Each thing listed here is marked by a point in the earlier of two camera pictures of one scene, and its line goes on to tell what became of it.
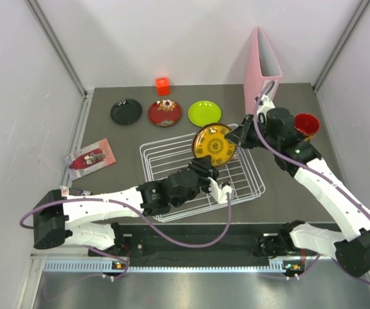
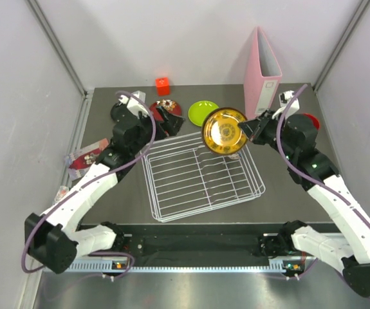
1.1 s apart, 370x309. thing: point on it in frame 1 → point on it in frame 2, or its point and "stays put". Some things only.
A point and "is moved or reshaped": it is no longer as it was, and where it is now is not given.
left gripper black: (203, 166) → (171, 125)
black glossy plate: (126, 111) stays put
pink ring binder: (262, 74) stays put
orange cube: (163, 85) stays put
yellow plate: (210, 140) is moved or reshaped
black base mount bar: (237, 243) stays put
